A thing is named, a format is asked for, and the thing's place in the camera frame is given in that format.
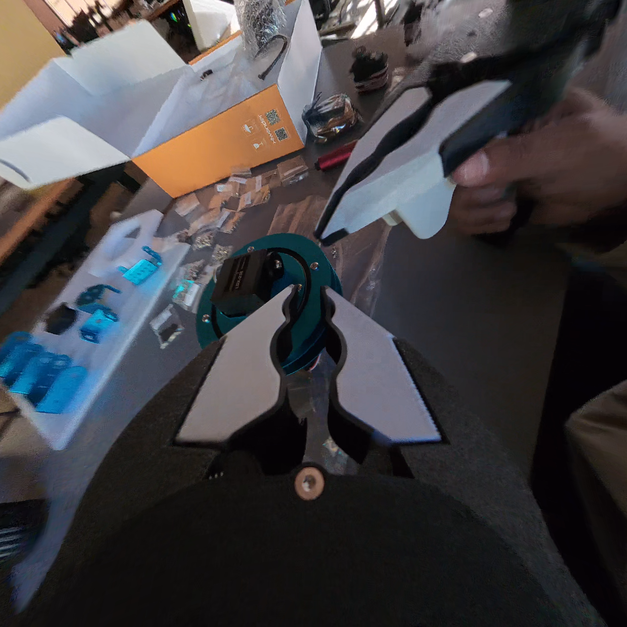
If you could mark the dark grey desk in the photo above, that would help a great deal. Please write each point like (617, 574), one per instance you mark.
(465, 318)

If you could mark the white foam sheet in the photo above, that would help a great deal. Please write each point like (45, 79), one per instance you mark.
(122, 313)

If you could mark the person's dark trouser leg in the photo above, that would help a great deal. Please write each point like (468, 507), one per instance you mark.
(588, 343)

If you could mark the pile of small screw bags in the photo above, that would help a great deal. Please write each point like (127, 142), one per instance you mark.
(245, 196)

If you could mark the set of blue metal brackets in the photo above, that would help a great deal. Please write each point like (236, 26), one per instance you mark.
(44, 372)

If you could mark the orange cardboard box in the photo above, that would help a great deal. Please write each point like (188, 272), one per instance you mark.
(210, 152)

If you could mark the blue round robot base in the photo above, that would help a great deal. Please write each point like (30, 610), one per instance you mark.
(294, 247)

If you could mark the person's right hand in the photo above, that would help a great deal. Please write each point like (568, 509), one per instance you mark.
(563, 166)

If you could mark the bubble wrap bundle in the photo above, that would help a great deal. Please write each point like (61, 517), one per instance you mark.
(259, 24)

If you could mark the black and red motor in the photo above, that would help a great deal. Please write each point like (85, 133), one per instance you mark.
(370, 71)

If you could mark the white foam insert with cutout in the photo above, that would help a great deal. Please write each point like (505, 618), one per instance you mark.
(107, 254)

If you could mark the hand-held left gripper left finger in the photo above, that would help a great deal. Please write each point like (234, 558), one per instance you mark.
(235, 387)

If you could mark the red screwdriver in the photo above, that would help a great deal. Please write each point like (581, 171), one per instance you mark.
(335, 156)

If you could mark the black servo motor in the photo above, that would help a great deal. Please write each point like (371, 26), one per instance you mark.
(245, 279)

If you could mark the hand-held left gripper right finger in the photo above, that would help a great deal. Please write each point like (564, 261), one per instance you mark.
(382, 392)

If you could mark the black servo with white horn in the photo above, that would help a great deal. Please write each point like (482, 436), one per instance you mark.
(61, 319)

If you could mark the large clear plastic bag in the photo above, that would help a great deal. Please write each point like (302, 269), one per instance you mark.
(294, 215)

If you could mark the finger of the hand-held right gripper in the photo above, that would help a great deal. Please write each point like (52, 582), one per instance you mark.
(387, 120)
(406, 176)

